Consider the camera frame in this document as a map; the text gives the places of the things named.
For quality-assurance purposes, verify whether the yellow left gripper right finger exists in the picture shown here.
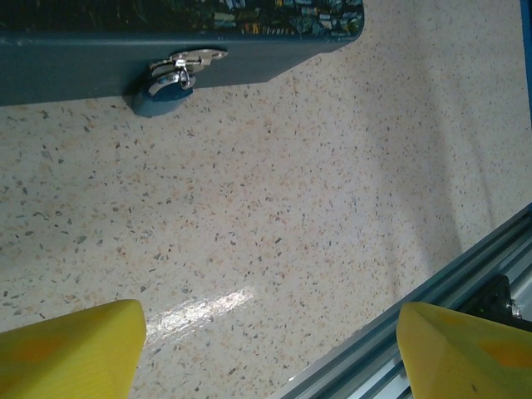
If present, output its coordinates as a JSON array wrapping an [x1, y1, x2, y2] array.
[[396, 301, 532, 399]]

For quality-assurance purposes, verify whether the blue and silver padlock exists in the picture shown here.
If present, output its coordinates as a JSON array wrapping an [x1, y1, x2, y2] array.
[[131, 66, 195, 119]]

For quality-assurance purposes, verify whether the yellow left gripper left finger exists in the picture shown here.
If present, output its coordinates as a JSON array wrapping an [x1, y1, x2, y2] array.
[[0, 298, 147, 399]]

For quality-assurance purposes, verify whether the blue starry night tin box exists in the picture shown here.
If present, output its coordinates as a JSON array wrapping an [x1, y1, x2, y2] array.
[[0, 0, 366, 107]]

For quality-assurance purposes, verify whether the silver metal box hasp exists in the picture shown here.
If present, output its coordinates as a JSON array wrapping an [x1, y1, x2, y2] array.
[[149, 47, 229, 70]]

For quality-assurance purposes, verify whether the aluminium front frame rail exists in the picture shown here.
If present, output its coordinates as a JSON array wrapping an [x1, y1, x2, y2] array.
[[272, 205, 532, 399]]

